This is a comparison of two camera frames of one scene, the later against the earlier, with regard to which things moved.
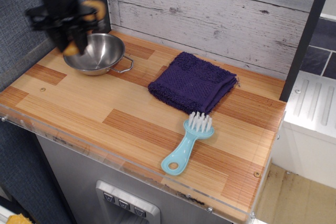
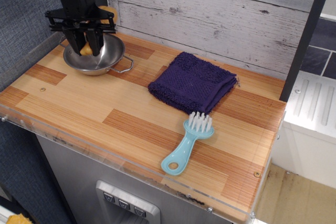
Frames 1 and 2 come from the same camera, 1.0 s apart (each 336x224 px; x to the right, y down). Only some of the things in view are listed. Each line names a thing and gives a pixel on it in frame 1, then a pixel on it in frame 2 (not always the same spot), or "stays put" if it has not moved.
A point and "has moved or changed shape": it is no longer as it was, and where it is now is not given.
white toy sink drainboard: (311, 105) stays put
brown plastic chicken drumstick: (72, 49) has moved or changed shape
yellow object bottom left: (18, 219) stays put
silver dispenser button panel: (115, 206) stays put
